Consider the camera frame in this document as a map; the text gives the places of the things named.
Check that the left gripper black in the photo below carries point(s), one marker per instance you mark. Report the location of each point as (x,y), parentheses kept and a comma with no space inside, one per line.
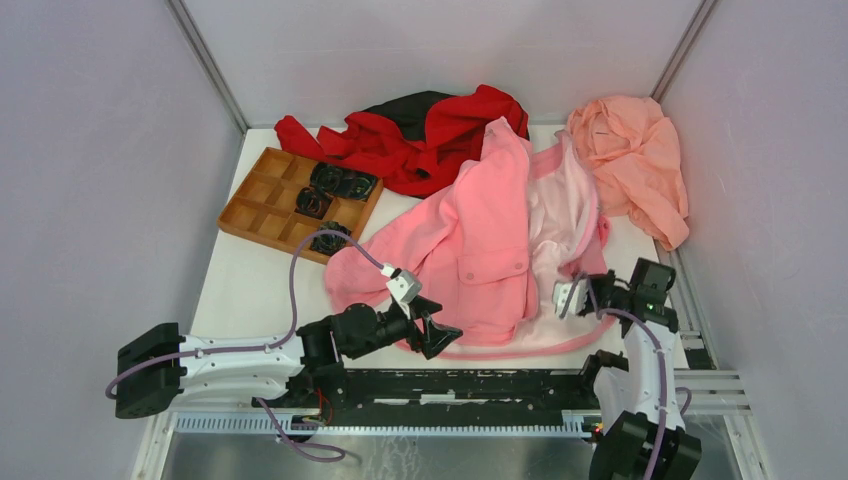
(435,336)

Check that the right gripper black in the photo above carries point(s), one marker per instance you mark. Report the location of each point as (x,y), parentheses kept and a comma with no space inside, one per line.
(594,280)

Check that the pink jacket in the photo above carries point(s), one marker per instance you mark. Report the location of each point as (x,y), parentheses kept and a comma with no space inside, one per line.
(491,249)

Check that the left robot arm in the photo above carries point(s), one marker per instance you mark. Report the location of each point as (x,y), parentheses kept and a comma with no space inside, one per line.
(163,367)

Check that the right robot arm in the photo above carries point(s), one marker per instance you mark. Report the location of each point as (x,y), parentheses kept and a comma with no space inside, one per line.
(643,435)

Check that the red and black jacket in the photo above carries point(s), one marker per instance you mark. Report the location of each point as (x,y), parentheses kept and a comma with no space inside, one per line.
(415,143)

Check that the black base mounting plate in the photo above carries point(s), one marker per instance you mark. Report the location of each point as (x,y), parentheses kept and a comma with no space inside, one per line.
(441,398)

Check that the peach orange garment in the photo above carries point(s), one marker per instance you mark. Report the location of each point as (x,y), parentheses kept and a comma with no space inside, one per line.
(632,149)

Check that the rolled tie green leaves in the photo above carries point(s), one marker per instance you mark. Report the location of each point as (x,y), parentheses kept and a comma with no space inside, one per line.
(334,238)

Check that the rolled tie yellow pattern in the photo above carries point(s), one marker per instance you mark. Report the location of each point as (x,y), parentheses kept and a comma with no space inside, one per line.
(342,182)

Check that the rolled tie orange pattern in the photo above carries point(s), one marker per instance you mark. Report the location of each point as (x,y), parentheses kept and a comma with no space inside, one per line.
(313,202)

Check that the wooden compartment tray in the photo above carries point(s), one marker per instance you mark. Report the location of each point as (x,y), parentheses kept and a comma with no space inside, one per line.
(262,208)

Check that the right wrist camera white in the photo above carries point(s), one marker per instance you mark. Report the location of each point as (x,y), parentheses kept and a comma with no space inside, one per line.
(568,298)

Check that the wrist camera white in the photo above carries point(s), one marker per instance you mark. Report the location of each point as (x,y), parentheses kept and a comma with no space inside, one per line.
(568,298)
(403,285)

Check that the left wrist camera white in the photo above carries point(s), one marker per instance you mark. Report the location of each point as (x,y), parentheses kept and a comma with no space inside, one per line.
(403,285)

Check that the aluminium rail frame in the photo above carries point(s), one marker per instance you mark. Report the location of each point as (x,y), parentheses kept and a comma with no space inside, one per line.
(245,443)

